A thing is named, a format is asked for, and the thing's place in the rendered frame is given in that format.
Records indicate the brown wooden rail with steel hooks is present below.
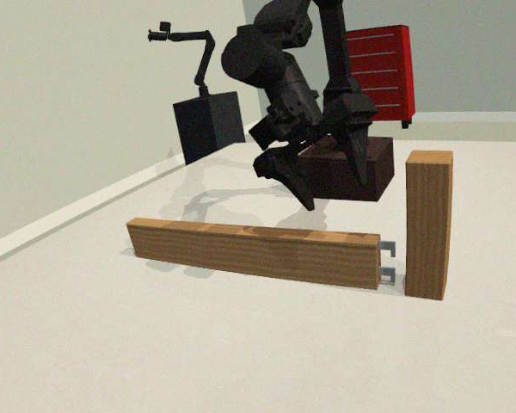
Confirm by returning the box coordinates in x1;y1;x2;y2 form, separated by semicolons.
126;218;396;290

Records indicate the brown wooden post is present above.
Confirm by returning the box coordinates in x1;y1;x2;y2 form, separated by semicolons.
404;150;453;301

